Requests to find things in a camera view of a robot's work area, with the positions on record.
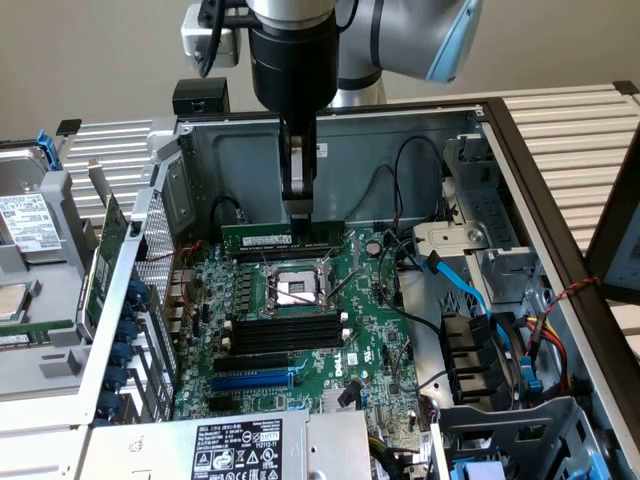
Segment yellow red black wire bundle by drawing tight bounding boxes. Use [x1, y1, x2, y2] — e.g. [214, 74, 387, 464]
[524, 312, 572, 397]

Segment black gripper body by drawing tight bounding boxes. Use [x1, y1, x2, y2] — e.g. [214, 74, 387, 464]
[249, 20, 342, 137]

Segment small silver heat sink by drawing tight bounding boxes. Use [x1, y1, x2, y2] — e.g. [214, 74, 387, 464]
[322, 387, 362, 413]

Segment black framed panel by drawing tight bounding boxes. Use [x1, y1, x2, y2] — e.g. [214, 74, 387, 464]
[584, 144, 640, 302]

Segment CPU socket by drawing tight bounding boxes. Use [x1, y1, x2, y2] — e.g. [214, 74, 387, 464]
[262, 262, 334, 317]

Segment black camera cable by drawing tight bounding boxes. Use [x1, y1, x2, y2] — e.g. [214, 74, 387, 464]
[197, 0, 225, 79]

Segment light blue flat wire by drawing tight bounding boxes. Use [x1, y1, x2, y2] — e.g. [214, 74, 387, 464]
[421, 249, 509, 351]

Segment long black expansion slot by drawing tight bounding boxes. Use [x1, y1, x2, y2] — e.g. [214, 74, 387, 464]
[213, 352, 291, 376]

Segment blue plastic clip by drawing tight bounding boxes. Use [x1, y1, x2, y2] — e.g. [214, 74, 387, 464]
[519, 355, 544, 401]

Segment open black silver PC case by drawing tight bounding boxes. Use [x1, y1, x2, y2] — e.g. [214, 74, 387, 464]
[74, 97, 640, 480]

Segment green graphics card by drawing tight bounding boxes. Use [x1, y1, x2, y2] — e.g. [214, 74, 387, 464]
[74, 158, 130, 346]

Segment silver power supply with label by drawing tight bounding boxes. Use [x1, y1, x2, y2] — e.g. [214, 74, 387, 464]
[89, 407, 374, 480]

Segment black RAM slot white latches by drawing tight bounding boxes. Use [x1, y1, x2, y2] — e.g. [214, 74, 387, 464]
[237, 245, 342, 257]
[224, 319, 350, 340]
[222, 334, 350, 358]

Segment thin black wire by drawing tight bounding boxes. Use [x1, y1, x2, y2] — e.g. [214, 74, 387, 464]
[343, 164, 401, 225]
[389, 339, 455, 396]
[392, 134, 447, 226]

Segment green Dell motherboard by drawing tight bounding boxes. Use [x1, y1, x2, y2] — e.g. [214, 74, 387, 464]
[172, 227, 436, 444]

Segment blue plastic disk bracket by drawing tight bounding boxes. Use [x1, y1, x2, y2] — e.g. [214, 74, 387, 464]
[36, 128, 62, 174]

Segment long blue expansion slot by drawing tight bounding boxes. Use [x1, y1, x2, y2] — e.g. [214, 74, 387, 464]
[209, 372, 294, 394]

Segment grey metal drive cage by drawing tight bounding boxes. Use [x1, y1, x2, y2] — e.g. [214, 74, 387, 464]
[432, 394, 607, 480]

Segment silver metal disk bay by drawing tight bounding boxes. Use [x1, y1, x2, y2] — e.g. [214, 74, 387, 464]
[412, 134, 546, 307]

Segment black plastic fan shroud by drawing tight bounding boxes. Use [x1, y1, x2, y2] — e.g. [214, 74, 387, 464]
[438, 312, 526, 407]

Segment silver CPU chip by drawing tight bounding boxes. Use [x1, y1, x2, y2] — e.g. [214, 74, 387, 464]
[0, 282, 32, 324]

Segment silver hard disk white label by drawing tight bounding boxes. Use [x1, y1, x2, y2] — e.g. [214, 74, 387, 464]
[0, 147, 69, 265]

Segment red and black twisted wire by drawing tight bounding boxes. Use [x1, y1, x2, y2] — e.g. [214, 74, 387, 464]
[548, 276, 602, 307]
[135, 239, 207, 267]

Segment grey drive tray with disk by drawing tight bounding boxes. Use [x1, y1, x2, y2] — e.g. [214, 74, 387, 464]
[0, 139, 101, 401]

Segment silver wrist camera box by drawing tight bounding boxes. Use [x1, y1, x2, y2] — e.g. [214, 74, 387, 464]
[180, 7, 240, 69]

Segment thick black wire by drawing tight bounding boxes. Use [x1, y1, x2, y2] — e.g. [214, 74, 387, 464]
[210, 196, 249, 234]
[377, 229, 446, 336]

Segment black box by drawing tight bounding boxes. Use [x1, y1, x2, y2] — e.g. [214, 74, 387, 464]
[172, 78, 232, 116]

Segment silver metal socket cover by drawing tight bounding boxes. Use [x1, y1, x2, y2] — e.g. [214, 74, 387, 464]
[319, 228, 365, 301]

